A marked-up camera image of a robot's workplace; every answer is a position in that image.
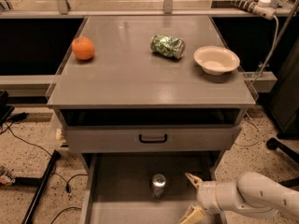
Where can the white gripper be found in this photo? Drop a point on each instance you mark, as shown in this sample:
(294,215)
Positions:
(206,196)

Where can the silver redbull can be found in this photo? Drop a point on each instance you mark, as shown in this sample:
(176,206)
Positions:
(158,184)

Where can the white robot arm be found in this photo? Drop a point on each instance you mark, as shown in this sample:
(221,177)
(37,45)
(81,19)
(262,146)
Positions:
(251,195)

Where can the open grey middle drawer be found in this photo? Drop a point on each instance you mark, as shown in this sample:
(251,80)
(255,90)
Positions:
(119,187)

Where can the grey drawer cabinet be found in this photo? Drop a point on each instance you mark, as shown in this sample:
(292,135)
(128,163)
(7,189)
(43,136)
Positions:
(126,84)

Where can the grey top drawer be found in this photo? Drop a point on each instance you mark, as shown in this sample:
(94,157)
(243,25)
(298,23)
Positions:
(125,139)

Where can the crushed green soda can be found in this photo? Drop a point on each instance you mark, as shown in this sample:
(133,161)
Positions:
(168,46)

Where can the white paper bowl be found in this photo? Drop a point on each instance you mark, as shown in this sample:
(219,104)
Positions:
(216,60)

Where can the black floor stand bar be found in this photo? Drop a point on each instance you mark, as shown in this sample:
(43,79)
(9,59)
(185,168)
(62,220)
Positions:
(39,184)

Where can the orange fruit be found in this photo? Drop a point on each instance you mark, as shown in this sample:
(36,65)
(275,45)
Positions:
(83,48)

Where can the white power strip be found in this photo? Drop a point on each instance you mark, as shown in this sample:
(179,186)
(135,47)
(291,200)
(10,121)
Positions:
(261,7)

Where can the black drawer handle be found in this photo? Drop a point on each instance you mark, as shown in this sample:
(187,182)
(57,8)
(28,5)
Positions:
(152,139)

